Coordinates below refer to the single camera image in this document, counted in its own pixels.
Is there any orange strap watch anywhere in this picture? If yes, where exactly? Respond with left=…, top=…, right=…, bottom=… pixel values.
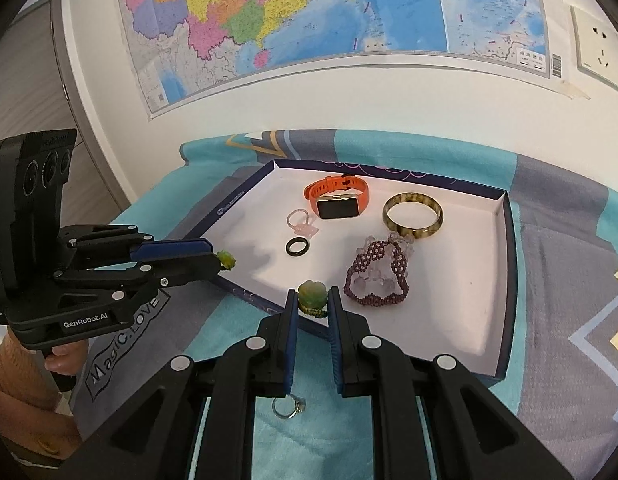
left=302, top=173, right=373, bottom=220

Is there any amber bangle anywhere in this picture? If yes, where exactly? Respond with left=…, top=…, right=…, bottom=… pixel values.
left=382, top=192, right=445, bottom=242

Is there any person's left hand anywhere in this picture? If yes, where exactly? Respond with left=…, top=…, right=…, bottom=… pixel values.
left=43, top=341, right=88, bottom=379

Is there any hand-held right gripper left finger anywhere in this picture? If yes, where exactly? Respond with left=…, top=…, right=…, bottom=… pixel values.
left=73, top=287, right=300, bottom=480

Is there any strip of clear tape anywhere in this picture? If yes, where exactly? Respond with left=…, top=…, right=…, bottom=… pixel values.
left=562, top=79, right=593, bottom=102

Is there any colourful wall map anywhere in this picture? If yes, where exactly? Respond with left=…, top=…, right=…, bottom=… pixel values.
left=114, top=0, right=551, bottom=122

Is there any person's left forearm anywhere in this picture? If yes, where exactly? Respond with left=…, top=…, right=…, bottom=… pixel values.
left=0, top=331, right=84, bottom=457

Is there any grey door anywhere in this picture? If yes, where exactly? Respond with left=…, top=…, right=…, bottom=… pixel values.
left=8, top=0, right=132, bottom=213

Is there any white wall socket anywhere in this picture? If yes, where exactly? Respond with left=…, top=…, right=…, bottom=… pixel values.
left=570, top=5, right=618, bottom=92

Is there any dark blue shallow box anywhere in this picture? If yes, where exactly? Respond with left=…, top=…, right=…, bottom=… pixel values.
left=183, top=158, right=520, bottom=379

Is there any pink ring with square charm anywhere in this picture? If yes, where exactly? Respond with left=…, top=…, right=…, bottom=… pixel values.
left=286, top=208, right=321, bottom=238

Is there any silver ring with stone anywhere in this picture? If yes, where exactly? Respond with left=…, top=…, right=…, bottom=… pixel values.
left=271, top=393, right=308, bottom=420

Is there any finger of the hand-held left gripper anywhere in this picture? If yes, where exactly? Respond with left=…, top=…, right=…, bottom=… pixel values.
left=53, top=254, right=226, bottom=305
left=63, top=225, right=213, bottom=264

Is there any teal and grey printed blanket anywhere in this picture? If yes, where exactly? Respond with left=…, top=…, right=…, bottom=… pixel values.
left=70, top=127, right=618, bottom=480

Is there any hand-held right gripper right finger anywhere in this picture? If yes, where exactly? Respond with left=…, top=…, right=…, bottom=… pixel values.
left=326, top=285, right=551, bottom=480

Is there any purple beaded bracelet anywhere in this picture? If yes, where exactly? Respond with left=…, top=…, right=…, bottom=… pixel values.
left=343, top=233, right=416, bottom=307

